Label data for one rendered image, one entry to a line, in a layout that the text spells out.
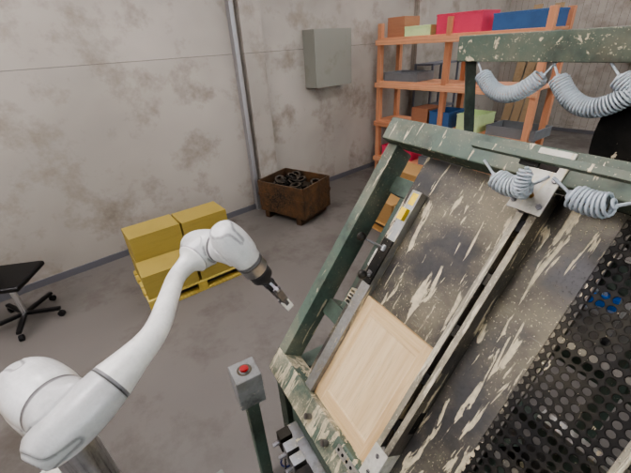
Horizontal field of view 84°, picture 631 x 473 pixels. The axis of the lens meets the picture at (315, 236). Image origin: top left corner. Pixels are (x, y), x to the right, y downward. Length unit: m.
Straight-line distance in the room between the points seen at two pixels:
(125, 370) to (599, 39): 1.66
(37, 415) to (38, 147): 3.79
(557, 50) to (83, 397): 1.73
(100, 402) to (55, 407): 0.08
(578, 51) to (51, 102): 4.23
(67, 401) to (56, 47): 3.93
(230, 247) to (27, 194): 3.74
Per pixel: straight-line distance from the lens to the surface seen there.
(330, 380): 1.59
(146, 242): 3.90
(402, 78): 6.47
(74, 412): 0.92
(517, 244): 1.18
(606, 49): 1.57
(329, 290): 1.69
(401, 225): 1.44
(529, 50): 1.69
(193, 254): 1.16
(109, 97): 4.62
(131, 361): 0.94
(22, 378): 1.04
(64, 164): 4.61
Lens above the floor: 2.21
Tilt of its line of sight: 29 degrees down
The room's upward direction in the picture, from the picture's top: 4 degrees counter-clockwise
